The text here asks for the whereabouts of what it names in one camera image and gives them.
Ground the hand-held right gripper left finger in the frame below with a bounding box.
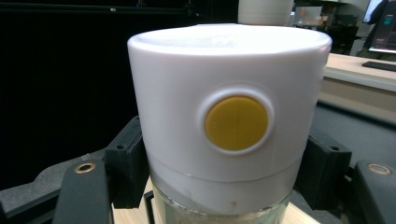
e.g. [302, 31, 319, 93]
[104, 115, 150, 210]

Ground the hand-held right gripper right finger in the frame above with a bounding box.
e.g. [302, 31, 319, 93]
[293, 126, 353, 212]

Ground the glass jar with white lid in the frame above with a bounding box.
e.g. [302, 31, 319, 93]
[126, 22, 333, 224]

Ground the black keyboard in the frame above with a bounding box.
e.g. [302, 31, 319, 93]
[361, 60, 396, 74]

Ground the dark office chair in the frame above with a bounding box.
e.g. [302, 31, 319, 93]
[324, 24, 360, 56]

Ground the dark computer monitor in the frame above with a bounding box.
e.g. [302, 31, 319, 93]
[367, 0, 396, 54]

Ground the bright computer monitor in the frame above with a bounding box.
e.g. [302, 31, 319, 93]
[361, 0, 381, 24]

